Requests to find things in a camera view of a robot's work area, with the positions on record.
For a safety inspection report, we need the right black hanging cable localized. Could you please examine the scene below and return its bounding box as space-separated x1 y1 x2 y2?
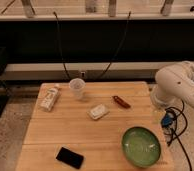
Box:
95 10 132 81

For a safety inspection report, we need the black hanging cable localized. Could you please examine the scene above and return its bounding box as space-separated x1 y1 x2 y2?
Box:
52 11 72 81
95 10 132 81

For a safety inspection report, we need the blue connector box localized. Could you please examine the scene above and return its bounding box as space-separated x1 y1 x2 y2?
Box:
161 113 174 127

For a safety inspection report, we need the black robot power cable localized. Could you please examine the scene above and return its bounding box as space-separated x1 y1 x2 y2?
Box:
163 99 193 171

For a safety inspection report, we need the black smartphone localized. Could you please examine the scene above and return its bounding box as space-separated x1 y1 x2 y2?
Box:
56 147 84 169

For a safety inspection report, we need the clear plastic cup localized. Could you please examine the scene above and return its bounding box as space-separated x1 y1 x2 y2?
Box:
69 78 85 100

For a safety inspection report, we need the left black hanging cable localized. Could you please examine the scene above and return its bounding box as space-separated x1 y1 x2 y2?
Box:
52 11 72 81

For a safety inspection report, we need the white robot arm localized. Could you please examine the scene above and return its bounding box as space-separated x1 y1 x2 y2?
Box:
150 61 194 109

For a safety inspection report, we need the green ceramic bowl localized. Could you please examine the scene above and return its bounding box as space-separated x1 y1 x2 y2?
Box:
121 126 161 168

